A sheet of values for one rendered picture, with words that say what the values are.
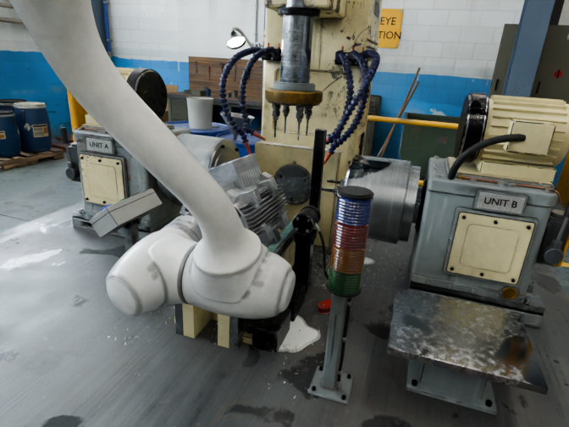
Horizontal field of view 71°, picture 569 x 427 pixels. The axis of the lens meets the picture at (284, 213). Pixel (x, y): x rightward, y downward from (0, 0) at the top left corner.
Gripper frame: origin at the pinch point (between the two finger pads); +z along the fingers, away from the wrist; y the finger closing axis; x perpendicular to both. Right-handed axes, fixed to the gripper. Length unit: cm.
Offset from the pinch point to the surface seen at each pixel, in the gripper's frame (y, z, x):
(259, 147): 12.9, 45.5, 3.7
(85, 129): 68, 25, -2
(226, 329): -5.4, -19.3, 23.9
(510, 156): -62, 31, -8
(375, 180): -29.6, 26.0, 2.1
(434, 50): -43, 552, 7
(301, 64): -2.9, 39.3, -25.2
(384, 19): 31, 556, -29
